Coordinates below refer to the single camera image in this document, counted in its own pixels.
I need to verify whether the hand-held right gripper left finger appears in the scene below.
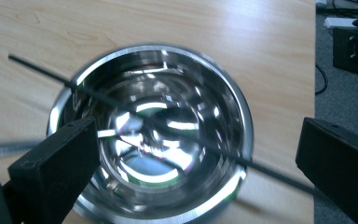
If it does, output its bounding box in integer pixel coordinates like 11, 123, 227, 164
7, 117, 102, 224

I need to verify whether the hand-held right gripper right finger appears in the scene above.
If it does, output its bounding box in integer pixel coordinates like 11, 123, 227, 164
295, 117, 358, 224

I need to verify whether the shiny steel bowl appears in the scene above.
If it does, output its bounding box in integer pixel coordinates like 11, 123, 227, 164
46, 44, 255, 224

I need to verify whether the white power strip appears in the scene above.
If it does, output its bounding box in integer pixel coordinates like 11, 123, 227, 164
324, 16, 358, 30

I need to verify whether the black looped floor cable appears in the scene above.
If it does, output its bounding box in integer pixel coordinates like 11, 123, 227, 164
314, 63, 329, 96

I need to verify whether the tangle of black cables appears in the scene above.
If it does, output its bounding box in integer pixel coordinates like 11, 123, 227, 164
315, 0, 358, 14

